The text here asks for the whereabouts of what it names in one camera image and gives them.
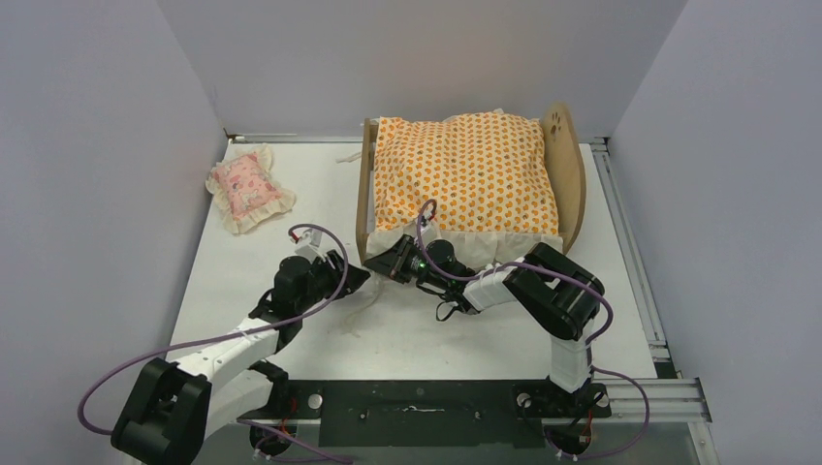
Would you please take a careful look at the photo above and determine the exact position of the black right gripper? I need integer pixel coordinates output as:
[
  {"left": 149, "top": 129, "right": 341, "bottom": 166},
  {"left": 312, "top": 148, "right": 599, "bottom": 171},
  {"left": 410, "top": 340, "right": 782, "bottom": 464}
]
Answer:
[{"left": 364, "top": 234, "right": 449, "bottom": 291}]

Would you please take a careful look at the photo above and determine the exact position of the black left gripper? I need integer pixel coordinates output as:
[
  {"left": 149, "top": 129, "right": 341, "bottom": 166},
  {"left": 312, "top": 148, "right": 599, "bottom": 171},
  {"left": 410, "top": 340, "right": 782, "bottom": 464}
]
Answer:
[{"left": 296, "top": 250, "right": 368, "bottom": 314}]

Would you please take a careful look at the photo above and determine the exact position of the cream cushion tie string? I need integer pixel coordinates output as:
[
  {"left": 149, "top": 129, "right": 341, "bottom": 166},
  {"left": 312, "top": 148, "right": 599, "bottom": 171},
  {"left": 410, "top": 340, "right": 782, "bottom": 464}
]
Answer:
[{"left": 340, "top": 279, "right": 387, "bottom": 338}]

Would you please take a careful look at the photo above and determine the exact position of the orange patterned bed cushion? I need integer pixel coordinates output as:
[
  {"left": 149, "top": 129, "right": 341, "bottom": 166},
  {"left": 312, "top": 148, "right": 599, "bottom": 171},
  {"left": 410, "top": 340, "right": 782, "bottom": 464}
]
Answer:
[{"left": 365, "top": 110, "right": 568, "bottom": 267}]

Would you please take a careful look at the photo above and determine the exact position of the wooden pet bed frame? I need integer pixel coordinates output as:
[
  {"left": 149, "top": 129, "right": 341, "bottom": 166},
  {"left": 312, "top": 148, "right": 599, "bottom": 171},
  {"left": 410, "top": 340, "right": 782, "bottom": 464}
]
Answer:
[{"left": 356, "top": 103, "right": 586, "bottom": 259}]

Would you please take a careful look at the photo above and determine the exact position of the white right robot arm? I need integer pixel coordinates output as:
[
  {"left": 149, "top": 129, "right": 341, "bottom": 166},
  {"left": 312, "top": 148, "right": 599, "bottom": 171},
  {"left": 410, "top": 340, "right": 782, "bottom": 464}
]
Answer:
[{"left": 364, "top": 234, "right": 613, "bottom": 415}]

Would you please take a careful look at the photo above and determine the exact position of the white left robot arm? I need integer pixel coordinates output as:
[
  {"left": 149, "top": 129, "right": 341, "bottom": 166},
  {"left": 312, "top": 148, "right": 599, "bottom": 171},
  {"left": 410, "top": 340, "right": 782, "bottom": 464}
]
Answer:
[{"left": 111, "top": 251, "right": 370, "bottom": 464}]

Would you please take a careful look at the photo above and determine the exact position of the pink frilled small pillow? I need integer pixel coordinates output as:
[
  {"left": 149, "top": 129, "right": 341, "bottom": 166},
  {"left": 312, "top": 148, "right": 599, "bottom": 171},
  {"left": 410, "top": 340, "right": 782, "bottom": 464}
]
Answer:
[{"left": 205, "top": 144, "right": 297, "bottom": 235}]

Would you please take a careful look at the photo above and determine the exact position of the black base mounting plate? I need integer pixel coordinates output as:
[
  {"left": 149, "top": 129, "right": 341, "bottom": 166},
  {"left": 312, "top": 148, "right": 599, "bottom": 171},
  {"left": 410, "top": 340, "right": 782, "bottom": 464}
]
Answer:
[{"left": 246, "top": 379, "right": 612, "bottom": 449}]

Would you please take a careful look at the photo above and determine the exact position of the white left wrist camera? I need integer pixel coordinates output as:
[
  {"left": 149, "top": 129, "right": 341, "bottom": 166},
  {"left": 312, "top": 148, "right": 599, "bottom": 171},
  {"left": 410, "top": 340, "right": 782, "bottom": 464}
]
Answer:
[{"left": 291, "top": 229, "right": 323, "bottom": 262}]

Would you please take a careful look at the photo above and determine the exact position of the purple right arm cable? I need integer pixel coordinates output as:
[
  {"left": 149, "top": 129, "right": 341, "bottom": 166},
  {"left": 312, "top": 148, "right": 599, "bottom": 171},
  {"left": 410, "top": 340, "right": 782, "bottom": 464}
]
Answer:
[{"left": 416, "top": 199, "right": 651, "bottom": 461}]

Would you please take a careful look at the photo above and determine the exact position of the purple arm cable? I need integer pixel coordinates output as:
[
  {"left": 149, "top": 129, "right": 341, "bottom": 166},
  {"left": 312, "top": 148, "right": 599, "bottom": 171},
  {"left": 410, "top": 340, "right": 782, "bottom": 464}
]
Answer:
[
  {"left": 416, "top": 199, "right": 651, "bottom": 461},
  {"left": 77, "top": 223, "right": 355, "bottom": 465}
]

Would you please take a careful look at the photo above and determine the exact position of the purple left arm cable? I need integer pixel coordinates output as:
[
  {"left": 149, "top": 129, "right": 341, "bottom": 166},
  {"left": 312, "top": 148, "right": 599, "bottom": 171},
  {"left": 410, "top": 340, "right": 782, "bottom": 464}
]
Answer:
[{"left": 77, "top": 223, "right": 355, "bottom": 465}]

